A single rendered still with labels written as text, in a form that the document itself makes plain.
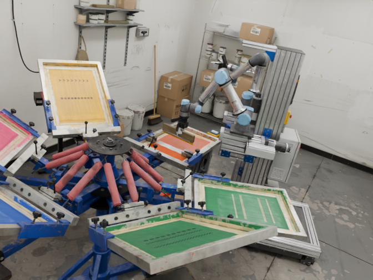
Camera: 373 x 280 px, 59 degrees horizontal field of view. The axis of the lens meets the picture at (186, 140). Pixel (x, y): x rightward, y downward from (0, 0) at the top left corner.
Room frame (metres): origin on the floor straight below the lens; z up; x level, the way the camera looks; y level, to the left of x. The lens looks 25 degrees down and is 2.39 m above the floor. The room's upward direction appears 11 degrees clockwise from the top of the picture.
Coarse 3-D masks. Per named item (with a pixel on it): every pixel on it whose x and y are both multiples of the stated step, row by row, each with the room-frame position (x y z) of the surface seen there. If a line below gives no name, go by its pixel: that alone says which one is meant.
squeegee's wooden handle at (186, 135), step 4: (164, 124) 2.98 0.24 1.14; (168, 124) 2.98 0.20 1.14; (164, 128) 2.98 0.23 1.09; (168, 128) 2.96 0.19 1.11; (172, 128) 2.94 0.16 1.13; (172, 132) 2.94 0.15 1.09; (176, 132) 2.92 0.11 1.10; (184, 132) 2.88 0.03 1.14; (180, 136) 2.90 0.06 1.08; (184, 136) 2.88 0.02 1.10; (188, 136) 2.86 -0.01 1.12; (192, 136) 2.84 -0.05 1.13; (188, 140) 2.86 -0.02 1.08; (192, 140) 2.84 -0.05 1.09
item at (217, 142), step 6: (174, 126) 3.37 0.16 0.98; (156, 132) 3.08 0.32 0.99; (162, 132) 3.15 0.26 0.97; (192, 132) 3.33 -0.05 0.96; (198, 132) 3.30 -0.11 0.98; (210, 138) 3.23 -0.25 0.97; (216, 138) 3.22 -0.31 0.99; (210, 144) 3.04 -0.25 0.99; (216, 144) 3.09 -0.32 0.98; (204, 150) 2.88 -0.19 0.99; (210, 150) 2.97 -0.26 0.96
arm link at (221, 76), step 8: (216, 72) 2.81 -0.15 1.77; (224, 72) 2.79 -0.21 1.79; (216, 80) 2.79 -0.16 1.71; (224, 80) 2.78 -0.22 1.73; (224, 88) 2.81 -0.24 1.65; (232, 88) 2.81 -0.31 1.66; (232, 96) 2.78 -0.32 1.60; (232, 104) 2.79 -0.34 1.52; (240, 104) 2.78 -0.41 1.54; (240, 112) 2.75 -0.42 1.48; (248, 112) 2.78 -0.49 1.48; (240, 120) 2.73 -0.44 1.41; (248, 120) 2.73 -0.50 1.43
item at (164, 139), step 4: (164, 136) 3.10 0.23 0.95; (168, 136) 3.12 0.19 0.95; (160, 140) 3.00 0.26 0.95; (164, 140) 3.01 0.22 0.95; (148, 144) 2.85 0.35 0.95; (152, 144) 2.86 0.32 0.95; (172, 144) 2.94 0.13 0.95; (176, 144) 2.96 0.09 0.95; (156, 148) 2.80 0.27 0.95; (160, 148) 2.81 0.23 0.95; (164, 148) 2.83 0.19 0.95; (168, 148) 2.84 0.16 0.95; (164, 152) 2.75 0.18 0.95
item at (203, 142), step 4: (196, 140) 3.16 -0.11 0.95; (200, 140) 3.18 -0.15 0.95; (204, 140) 3.19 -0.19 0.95; (200, 144) 3.07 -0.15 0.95; (204, 144) 3.08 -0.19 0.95; (180, 148) 2.89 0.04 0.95; (184, 148) 2.91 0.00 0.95; (196, 148) 2.96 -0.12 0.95; (200, 148) 2.98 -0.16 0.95; (168, 152) 2.76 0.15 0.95; (172, 152) 2.78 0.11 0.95; (176, 152) 2.79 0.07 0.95; (172, 156) 2.70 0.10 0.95; (176, 156) 2.72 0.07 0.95; (180, 156) 2.73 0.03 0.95; (180, 160) 2.66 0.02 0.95
